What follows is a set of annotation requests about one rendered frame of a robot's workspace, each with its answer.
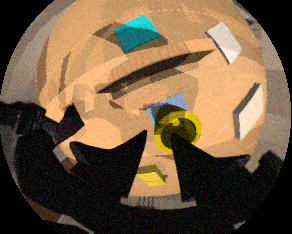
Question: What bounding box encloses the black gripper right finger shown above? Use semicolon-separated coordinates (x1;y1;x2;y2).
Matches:
171;133;251;203

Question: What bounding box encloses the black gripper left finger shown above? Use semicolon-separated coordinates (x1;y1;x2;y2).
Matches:
69;129;147;199

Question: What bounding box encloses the yellow rectangular block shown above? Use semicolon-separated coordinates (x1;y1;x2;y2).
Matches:
136;164;166;186

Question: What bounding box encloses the white flat panel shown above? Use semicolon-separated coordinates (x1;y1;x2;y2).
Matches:
206;22;242;65

